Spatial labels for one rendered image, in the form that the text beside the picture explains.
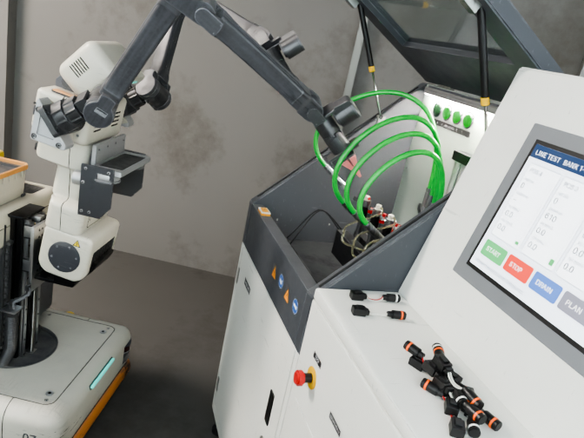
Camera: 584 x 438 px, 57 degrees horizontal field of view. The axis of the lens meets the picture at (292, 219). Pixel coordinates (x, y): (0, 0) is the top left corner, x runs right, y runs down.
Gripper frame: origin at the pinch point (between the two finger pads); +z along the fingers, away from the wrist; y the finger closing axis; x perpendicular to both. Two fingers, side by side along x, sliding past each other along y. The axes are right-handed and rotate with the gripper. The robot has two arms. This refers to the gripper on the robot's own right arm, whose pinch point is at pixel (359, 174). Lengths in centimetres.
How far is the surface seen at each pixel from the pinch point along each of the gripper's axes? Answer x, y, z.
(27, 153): 180, -167, -75
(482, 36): -31, 39, -20
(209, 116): 167, -58, -29
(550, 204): -59, 28, 7
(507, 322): -65, 9, 20
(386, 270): -35.1, -6.4, 13.2
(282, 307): -23.4, -36.0, 12.2
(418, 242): -33.4, 3.7, 12.2
